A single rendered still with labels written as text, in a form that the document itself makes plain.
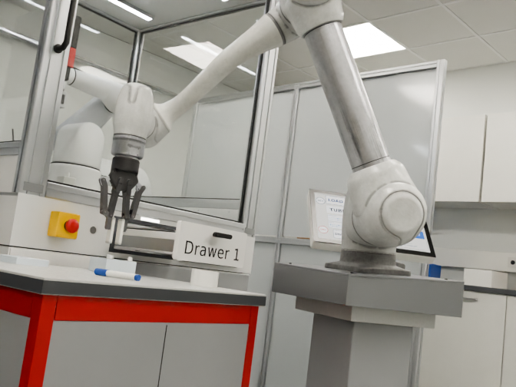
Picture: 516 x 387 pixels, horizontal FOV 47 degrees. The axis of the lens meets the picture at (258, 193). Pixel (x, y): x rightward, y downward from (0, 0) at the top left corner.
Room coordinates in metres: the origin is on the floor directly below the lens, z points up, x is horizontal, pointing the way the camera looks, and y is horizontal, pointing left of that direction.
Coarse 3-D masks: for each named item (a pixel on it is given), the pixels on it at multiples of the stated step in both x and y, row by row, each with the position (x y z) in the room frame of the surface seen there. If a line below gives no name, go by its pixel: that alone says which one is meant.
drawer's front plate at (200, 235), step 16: (192, 224) 1.71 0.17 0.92; (176, 240) 1.68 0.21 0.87; (192, 240) 1.71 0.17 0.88; (208, 240) 1.76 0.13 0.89; (224, 240) 1.82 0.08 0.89; (240, 240) 1.87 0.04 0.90; (176, 256) 1.67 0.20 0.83; (192, 256) 1.72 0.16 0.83; (208, 256) 1.77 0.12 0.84; (224, 256) 1.82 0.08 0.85; (240, 256) 1.88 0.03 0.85
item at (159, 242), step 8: (128, 232) 1.85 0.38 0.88; (136, 232) 1.82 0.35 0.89; (144, 232) 1.80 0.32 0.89; (152, 232) 1.78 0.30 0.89; (160, 232) 1.75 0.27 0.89; (168, 232) 1.73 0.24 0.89; (128, 240) 1.84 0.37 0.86; (136, 240) 1.81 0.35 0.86; (144, 240) 1.79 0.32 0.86; (152, 240) 1.77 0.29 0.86; (160, 240) 1.74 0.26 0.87; (168, 240) 1.72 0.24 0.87; (128, 248) 1.84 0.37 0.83; (136, 248) 1.82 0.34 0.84; (144, 248) 1.79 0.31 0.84; (152, 248) 1.76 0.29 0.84; (160, 248) 1.74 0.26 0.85; (168, 248) 1.72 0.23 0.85
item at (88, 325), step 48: (0, 288) 1.15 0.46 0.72; (48, 288) 1.05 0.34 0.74; (96, 288) 1.13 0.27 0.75; (144, 288) 1.21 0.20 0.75; (192, 288) 1.34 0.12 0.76; (0, 336) 1.13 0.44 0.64; (48, 336) 1.07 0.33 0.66; (96, 336) 1.15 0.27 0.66; (144, 336) 1.24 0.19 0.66; (192, 336) 1.35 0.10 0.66; (240, 336) 1.47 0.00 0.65; (0, 384) 1.12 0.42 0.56; (48, 384) 1.09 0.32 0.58; (96, 384) 1.17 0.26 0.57; (144, 384) 1.26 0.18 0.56; (192, 384) 1.36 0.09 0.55; (240, 384) 1.49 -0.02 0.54
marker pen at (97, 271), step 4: (96, 268) 1.41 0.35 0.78; (96, 272) 1.40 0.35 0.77; (100, 272) 1.39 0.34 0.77; (104, 272) 1.39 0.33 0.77; (108, 272) 1.38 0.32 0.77; (112, 272) 1.37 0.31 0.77; (116, 272) 1.37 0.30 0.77; (120, 272) 1.36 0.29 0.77; (112, 276) 1.38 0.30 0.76; (116, 276) 1.37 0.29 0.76; (120, 276) 1.36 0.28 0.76; (124, 276) 1.35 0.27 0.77; (128, 276) 1.34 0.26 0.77; (132, 276) 1.34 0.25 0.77; (136, 276) 1.33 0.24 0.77; (140, 276) 1.34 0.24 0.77; (136, 280) 1.34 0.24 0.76
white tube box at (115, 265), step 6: (90, 258) 1.67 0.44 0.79; (96, 258) 1.63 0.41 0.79; (102, 258) 1.60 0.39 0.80; (90, 264) 1.67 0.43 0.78; (96, 264) 1.63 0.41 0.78; (102, 264) 1.59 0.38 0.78; (108, 264) 1.57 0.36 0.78; (114, 264) 1.58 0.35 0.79; (120, 264) 1.59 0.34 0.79; (126, 264) 1.60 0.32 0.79; (132, 264) 1.61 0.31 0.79; (114, 270) 1.59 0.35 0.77; (120, 270) 1.59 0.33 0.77; (126, 270) 1.60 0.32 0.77; (132, 270) 1.61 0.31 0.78
